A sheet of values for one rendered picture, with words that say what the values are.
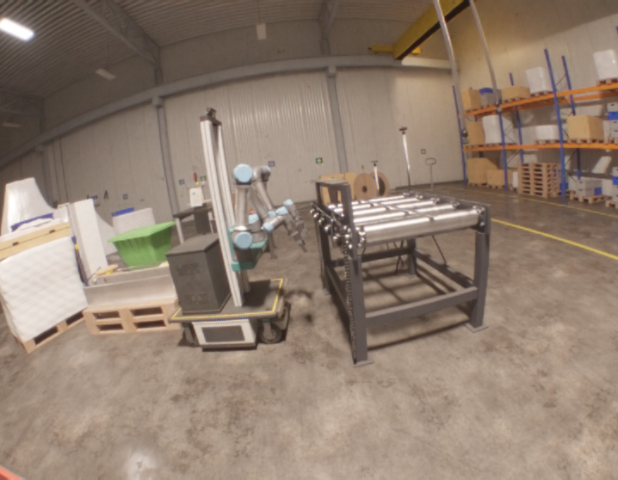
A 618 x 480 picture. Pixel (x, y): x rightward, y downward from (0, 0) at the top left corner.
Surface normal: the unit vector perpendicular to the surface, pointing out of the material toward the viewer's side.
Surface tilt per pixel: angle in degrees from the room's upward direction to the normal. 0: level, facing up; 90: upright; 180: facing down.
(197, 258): 90
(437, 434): 0
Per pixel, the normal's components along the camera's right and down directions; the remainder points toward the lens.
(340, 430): -0.14, -0.96
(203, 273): -0.01, 0.24
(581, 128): -0.98, 0.16
